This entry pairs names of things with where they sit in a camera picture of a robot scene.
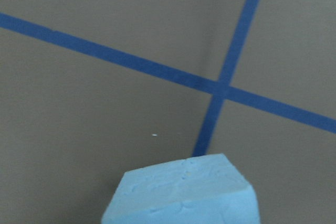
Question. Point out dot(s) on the light blue foam block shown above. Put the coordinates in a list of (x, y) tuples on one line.
[(204, 189)]

